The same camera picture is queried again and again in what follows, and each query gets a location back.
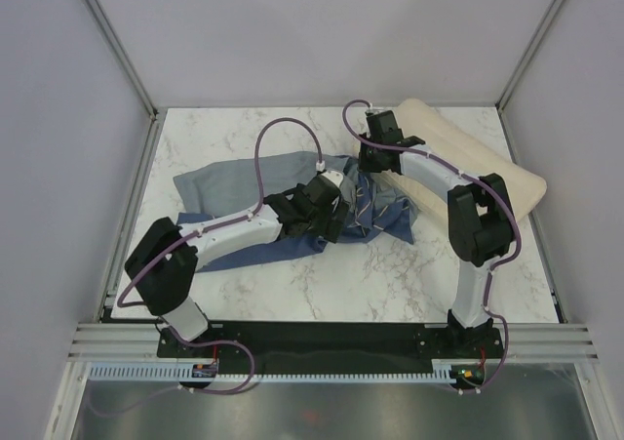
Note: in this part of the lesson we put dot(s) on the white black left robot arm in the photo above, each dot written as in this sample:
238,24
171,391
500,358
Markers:
163,264

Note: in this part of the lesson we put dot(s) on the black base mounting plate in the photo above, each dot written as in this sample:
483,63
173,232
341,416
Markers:
336,346

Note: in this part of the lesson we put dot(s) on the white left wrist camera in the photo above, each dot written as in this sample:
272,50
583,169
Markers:
335,177

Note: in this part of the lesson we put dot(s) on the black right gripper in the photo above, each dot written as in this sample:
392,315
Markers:
365,165

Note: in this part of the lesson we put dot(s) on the white slotted cable duct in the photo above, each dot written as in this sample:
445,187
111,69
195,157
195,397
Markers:
195,373

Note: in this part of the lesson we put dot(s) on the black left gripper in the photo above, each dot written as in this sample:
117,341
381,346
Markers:
330,229

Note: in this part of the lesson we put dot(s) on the cream white pillow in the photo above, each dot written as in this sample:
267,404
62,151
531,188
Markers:
471,139

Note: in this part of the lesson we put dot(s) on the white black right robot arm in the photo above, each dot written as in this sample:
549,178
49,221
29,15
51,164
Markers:
481,223

